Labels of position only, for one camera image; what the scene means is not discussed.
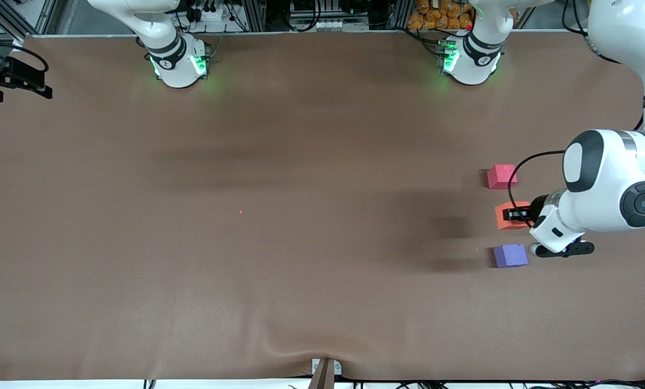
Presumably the orange foam block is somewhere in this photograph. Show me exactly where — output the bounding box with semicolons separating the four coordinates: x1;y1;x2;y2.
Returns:
495;202;532;231

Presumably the red foam block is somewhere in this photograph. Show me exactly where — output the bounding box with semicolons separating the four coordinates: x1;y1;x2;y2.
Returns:
487;164;518;190

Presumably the purple foam block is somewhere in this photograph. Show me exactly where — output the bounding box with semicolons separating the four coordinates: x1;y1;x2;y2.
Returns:
493;244;529;269

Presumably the white power strip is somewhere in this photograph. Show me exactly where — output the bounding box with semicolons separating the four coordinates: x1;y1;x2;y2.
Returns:
192;5;232;23

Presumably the bag of orange snacks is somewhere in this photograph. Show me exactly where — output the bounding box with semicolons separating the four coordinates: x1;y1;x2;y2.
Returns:
407;0;474;31

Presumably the brown table mat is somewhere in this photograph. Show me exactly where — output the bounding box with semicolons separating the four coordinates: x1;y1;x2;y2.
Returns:
0;30;645;381

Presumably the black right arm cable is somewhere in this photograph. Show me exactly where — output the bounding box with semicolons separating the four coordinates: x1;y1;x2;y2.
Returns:
10;45;50;74

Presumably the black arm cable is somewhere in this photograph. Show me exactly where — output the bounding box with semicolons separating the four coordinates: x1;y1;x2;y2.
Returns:
10;45;50;74
507;0;644;227

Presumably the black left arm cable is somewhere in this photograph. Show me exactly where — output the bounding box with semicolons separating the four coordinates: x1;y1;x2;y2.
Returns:
507;0;644;227

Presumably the grey metal bracket plate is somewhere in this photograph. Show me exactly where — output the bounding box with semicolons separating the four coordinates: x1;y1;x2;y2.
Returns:
312;359;342;377

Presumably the brown upright post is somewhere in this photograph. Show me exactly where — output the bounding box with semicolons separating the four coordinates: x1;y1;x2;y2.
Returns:
308;359;336;389

